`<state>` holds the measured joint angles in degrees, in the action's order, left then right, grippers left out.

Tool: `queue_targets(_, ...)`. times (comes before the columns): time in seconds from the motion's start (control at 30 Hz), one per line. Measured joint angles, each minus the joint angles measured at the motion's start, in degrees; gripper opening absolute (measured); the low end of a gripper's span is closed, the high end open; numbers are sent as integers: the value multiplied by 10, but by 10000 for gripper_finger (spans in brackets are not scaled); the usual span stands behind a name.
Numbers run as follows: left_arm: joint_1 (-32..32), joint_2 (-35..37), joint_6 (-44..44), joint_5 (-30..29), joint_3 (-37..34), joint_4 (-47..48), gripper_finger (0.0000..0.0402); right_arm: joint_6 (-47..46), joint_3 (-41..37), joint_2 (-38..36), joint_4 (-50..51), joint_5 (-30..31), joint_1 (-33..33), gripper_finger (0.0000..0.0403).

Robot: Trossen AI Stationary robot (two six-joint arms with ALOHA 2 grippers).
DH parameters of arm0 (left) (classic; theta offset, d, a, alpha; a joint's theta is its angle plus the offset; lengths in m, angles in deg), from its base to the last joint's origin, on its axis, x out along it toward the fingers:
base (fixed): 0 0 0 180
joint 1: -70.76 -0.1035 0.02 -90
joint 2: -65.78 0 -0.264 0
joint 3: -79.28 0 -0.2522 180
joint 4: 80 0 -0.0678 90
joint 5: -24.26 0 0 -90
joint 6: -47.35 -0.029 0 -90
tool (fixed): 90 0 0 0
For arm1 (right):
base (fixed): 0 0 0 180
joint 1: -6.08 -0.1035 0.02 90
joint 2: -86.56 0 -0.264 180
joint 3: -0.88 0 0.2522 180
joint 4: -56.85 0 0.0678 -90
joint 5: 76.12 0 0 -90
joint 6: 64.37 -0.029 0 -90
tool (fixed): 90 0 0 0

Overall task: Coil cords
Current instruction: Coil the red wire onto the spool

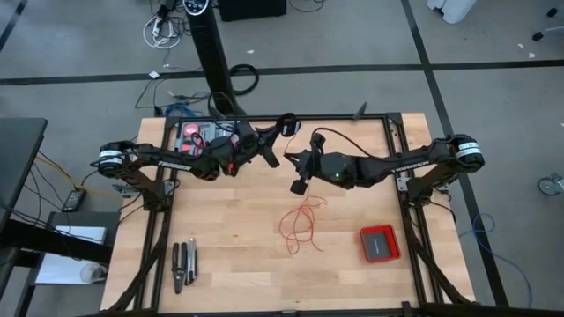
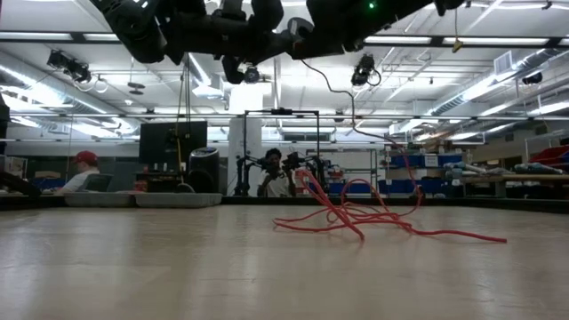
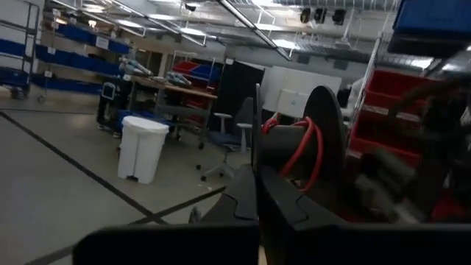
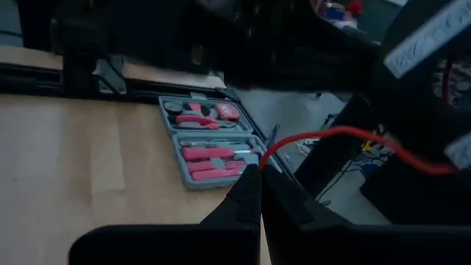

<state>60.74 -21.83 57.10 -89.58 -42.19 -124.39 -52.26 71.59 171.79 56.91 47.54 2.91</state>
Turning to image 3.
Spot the wall shelving with blue bins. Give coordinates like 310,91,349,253
35,9,133,95

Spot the grey fabric bundle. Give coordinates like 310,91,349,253
119,55,152,78
165,71,192,88

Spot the black wire spool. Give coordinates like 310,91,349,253
251,83,347,194

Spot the blue floor crate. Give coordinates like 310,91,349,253
117,109,174,130

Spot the red storage bin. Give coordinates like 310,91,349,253
366,69,442,115
349,117,424,166
430,191,471,222
172,60,202,75

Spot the ceiling light rail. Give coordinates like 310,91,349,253
216,0,294,62

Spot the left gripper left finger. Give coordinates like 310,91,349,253
200,165,258,224

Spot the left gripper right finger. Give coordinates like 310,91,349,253
258,165,347,226

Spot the white partition board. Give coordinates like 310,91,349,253
263,66,343,115

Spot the office chair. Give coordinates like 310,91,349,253
196,97,258,182

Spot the thin red wire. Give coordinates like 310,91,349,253
261,116,325,194

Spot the white trash bin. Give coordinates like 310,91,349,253
117,116,170,185

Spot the wooden workbench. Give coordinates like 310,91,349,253
123,73,218,148

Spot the black partition panel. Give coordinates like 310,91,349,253
211,60,266,132

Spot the rolling rack with blue bins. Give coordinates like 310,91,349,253
0,0,41,100

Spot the blue storage bin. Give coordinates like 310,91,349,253
392,0,471,36
191,64,222,82

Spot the black equipment stand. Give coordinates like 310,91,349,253
96,79,124,130

